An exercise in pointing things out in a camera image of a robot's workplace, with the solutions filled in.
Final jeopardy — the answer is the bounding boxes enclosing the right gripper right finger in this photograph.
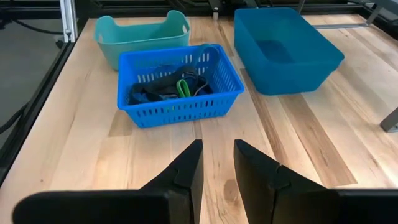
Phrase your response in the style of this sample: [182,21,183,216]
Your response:
[233,139,398,224]

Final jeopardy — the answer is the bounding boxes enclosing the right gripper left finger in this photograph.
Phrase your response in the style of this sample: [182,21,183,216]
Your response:
[12,139,205,224]

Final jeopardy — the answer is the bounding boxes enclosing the green rubber band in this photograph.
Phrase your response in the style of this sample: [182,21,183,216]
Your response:
[175,78,192,98]

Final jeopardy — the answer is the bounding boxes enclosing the wide black rubber band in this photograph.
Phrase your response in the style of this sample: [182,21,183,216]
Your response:
[128,65,200,105]

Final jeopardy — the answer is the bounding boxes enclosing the dark teal rubber band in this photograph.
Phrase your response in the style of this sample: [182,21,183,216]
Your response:
[192,43,220,71]

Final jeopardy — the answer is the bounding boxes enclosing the blue slotted plastic basket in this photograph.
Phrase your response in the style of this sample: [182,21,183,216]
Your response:
[116,43,246,129]

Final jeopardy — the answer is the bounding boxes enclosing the dark teal plastic tub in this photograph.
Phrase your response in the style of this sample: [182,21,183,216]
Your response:
[233,7,346,96]

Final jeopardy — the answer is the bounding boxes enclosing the grey perforated metal riser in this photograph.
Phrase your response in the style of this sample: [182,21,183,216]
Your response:
[297,0,398,133]

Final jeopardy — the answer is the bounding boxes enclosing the light teal plastic bin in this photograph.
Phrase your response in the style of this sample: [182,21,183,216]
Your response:
[93,9,192,71]

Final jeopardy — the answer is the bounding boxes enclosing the silver aluminium extrusion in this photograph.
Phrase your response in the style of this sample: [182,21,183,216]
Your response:
[59,0,79,44]

